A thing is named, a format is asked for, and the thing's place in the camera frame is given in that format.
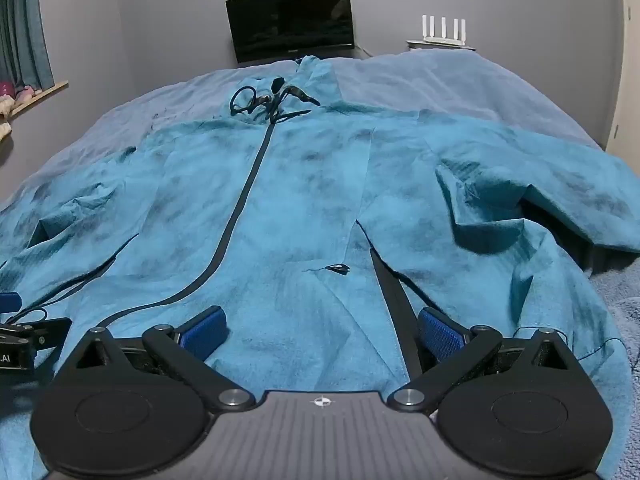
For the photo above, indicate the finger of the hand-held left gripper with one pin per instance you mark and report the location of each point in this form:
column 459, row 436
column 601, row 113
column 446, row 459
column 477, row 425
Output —
column 9, row 302

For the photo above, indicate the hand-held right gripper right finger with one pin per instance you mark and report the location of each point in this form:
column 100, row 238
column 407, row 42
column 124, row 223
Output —
column 440, row 332

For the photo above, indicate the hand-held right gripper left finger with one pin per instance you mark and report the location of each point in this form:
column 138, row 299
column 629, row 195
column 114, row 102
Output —
column 206, row 332

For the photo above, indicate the teal zip-up jacket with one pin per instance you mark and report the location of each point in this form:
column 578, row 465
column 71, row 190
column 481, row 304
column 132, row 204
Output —
column 300, row 200

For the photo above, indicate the cream plush toy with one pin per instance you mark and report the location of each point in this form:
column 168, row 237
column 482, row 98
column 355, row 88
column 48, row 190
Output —
column 5, row 106

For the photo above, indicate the wooden windowsill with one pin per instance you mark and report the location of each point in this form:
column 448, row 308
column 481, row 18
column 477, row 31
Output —
column 40, row 95

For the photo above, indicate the pink plush toy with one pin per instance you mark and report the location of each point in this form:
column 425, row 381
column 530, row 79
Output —
column 5, row 89
column 25, row 93

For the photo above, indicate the blue-grey bed blanket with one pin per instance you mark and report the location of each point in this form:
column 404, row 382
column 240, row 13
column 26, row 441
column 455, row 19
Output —
column 410, row 77

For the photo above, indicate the teal curtain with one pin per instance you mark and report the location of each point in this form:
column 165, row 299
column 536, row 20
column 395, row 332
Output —
column 22, row 25

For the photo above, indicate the small grey side shelf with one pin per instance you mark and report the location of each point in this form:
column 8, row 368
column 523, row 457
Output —
column 440, row 45

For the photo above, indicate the white router with antennas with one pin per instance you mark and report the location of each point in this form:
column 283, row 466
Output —
column 444, row 27

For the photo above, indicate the black monitor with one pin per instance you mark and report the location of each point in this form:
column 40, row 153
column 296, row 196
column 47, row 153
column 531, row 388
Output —
column 290, row 20

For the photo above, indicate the beige wardrobe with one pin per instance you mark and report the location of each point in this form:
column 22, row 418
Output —
column 625, row 60

